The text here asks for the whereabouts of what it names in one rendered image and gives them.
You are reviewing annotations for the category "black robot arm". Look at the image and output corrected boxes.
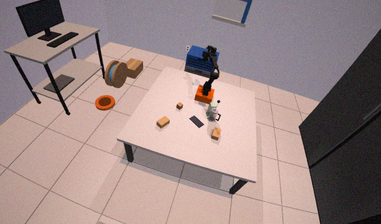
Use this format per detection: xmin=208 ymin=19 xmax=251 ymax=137
xmin=202 ymin=47 xmax=220 ymax=96

